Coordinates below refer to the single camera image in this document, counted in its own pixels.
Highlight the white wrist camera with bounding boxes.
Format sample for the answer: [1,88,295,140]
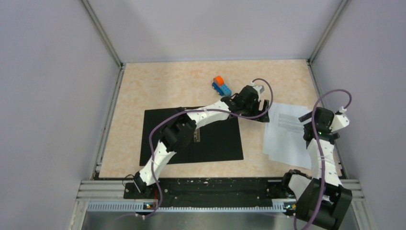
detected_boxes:
[250,82,264,95]
[329,106,350,132]

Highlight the blue orange toy car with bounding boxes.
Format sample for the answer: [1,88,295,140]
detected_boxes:
[212,76,232,97]

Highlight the white slotted cable duct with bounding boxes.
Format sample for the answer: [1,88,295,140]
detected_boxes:
[87,201,286,213]

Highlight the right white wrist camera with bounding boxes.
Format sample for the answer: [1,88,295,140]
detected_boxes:
[329,106,350,132]

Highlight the white printed paper sheets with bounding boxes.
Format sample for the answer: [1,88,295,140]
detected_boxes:
[263,103,311,169]

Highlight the teal and black folder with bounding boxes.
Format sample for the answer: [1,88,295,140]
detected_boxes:
[139,108,244,166]

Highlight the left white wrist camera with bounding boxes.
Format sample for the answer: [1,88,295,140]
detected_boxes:
[250,82,264,95]

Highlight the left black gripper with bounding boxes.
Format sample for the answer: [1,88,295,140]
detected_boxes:
[241,98,269,122]

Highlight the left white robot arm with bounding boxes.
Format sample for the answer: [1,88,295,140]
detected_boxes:
[133,83,273,198]

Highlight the aluminium frame profile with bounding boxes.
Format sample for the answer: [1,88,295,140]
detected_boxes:
[76,180,125,201]

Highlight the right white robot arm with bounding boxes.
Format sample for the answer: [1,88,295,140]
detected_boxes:
[281,107,352,230]

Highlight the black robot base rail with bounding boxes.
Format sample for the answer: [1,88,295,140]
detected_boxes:
[124,177,295,209]

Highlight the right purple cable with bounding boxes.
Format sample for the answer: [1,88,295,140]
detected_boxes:
[293,89,353,230]

